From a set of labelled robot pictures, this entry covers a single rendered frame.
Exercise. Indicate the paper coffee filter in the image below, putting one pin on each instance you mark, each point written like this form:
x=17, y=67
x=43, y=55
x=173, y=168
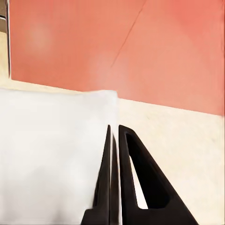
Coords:
x=51, y=149

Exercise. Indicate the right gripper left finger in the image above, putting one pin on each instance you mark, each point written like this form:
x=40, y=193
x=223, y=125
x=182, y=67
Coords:
x=101, y=214

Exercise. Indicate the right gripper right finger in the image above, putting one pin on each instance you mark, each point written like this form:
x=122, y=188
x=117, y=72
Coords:
x=165, y=206

